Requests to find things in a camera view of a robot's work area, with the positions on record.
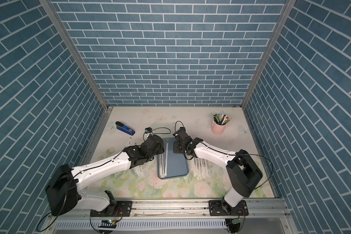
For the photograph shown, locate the pens in cup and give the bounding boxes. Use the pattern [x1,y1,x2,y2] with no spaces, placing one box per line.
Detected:
[213,114,230,126]

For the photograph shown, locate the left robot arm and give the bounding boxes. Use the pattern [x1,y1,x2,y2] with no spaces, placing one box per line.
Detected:
[45,135,164,216]

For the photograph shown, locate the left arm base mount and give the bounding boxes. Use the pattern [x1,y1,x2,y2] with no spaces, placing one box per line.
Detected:
[90,201,133,218]

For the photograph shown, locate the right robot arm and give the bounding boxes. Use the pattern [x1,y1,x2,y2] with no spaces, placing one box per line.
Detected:
[173,127,263,208]

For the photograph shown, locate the blue storage tray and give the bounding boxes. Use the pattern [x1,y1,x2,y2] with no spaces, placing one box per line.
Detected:
[157,138,189,180]

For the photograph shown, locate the left wrapped straw pile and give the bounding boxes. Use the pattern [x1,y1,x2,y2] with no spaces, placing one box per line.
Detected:
[133,165,147,177]

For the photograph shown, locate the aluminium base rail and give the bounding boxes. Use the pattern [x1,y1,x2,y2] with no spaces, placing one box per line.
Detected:
[48,197,290,220]

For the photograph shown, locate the pink pen cup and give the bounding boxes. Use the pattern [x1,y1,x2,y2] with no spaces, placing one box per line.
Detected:
[211,121,226,135]

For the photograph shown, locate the right wrapped straw pile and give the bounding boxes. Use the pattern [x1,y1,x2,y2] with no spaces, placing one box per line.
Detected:
[188,158,211,180]

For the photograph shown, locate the blue stapler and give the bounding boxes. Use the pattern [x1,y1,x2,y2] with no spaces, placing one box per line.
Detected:
[116,121,135,136]

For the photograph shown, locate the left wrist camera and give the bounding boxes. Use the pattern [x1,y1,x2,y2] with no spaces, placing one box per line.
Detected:
[145,127,153,134]

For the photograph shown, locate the wrapped straw pile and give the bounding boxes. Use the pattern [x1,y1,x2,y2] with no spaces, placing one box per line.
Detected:
[133,165,147,177]
[188,158,211,180]

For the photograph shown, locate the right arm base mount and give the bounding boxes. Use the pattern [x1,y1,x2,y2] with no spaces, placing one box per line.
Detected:
[208,199,249,216]

